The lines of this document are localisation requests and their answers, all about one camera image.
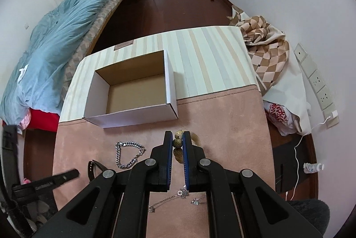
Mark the dark fuzzy cushion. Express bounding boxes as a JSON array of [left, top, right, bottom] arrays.
[[287, 199, 330, 235]]

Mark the thin silver pendant necklace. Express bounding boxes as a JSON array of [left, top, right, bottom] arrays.
[[148, 185, 191, 214]]

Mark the white cardboard box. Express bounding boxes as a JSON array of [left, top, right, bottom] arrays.
[[83, 50, 179, 128]]

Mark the wooden bead bracelet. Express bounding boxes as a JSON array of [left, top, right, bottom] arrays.
[[172, 129, 200, 164]]

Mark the checkered beige blanket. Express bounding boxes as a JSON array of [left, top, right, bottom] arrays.
[[228, 5, 290, 95]]

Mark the red bed sheet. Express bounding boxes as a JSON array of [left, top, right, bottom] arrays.
[[18, 108, 60, 134]]

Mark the silver chain bracelet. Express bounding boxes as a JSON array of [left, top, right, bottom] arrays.
[[115, 140, 147, 170]]

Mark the small silver earring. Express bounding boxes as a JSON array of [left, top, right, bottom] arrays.
[[191, 196, 207, 206]]

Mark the white charger cable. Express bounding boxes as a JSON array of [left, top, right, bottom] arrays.
[[285, 114, 333, 202]]

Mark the white wall socket strip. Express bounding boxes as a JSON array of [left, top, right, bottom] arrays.
[[294, 43, 339, 128]]

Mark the red printed plastic bag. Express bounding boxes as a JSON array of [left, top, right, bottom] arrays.
[[263, 101, 301, 136]]

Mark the black flat device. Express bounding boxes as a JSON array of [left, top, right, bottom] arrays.
[[273, 140, 309, 194]]

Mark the blue duvet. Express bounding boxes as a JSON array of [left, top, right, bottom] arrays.
[[1, 0, 109, 126]]

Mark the white plastic bottle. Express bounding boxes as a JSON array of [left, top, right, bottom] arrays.
[[303, 163, 325, 174]]

